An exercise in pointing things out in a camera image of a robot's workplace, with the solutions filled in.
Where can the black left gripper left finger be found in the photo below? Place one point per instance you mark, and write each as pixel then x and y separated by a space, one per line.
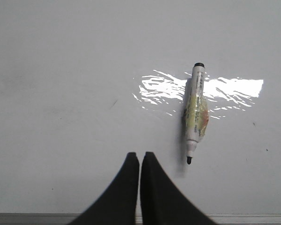
pixel 117 204

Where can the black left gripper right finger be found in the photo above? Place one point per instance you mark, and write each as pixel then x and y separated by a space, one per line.
pixel 161 201

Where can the white taped whiteboard marker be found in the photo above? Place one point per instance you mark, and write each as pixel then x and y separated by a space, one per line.
pixel 196 112

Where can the white whiteboard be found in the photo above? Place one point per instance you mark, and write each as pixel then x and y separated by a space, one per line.
pixel 84 82

